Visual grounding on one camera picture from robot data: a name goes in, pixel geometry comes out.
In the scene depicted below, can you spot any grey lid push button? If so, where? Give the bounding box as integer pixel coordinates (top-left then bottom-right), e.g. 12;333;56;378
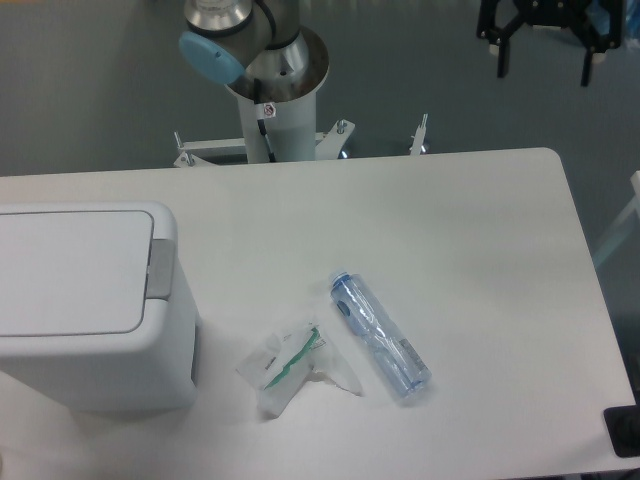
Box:
145;239;175;300

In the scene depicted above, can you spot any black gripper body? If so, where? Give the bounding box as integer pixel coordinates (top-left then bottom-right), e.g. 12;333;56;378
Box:
476;1;623;51

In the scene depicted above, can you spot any white trash can lid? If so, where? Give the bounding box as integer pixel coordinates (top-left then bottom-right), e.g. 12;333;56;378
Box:
1;211;153;337

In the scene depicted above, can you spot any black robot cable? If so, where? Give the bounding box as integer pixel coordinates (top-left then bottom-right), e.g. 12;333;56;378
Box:
253;77;278;163

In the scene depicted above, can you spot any crumpled white plastic wrapper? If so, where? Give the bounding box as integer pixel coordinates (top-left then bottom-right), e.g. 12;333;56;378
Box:
237;322;363;419

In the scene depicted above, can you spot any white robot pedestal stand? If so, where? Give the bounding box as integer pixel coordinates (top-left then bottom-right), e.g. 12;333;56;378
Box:
172;88;429;169

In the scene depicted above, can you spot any clear blue plastic bottle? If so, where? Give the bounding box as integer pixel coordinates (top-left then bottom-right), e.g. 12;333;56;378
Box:
330;272;432;398

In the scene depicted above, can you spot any silver robot arm blue cap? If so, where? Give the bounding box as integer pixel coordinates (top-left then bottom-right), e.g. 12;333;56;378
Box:
178;1;627;103

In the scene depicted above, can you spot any black device table corner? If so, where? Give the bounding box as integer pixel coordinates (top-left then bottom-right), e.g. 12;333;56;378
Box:
603;405;639;458

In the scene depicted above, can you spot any white plastic trash can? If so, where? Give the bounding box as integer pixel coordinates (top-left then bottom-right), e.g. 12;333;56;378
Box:
1;201;200;412

